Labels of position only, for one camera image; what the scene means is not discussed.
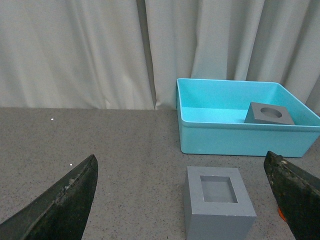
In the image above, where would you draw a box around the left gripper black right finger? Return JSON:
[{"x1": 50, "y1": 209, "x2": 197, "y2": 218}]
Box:
[{"x1": 263, "y1": 151, "x2": 320, "y2": 240}]

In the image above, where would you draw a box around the gray cube round hole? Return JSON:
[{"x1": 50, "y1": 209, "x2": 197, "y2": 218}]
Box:
[{"x1": 244, "y1": 102, "x2": 295, "y2": 125}]

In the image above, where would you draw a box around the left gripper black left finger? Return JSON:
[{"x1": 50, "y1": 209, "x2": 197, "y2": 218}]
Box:
[{"x1": 0, "y1": 155, "x2": 98, "y2": 240}]

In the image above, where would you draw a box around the blue plastic box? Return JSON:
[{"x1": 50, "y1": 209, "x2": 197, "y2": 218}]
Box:
[{"x1": 176, "y1": 78, "x2": 320, "y2": 158}]

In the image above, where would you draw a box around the gray cube square hole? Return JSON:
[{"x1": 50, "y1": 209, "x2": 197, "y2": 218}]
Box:
[{"x1": 183, "y1": 166, "x2": 257, "y2": 240}]

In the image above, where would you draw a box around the white curtain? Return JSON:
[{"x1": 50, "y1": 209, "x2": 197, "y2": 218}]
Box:
[{"x1": 0, "y1": 0, "x2": 320, "y2": 112}]

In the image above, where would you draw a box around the orange cylinder 4680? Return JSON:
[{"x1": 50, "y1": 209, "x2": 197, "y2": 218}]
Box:
[{"x1": 277, "y1": 208, "x2": 287, "y2": 222}]

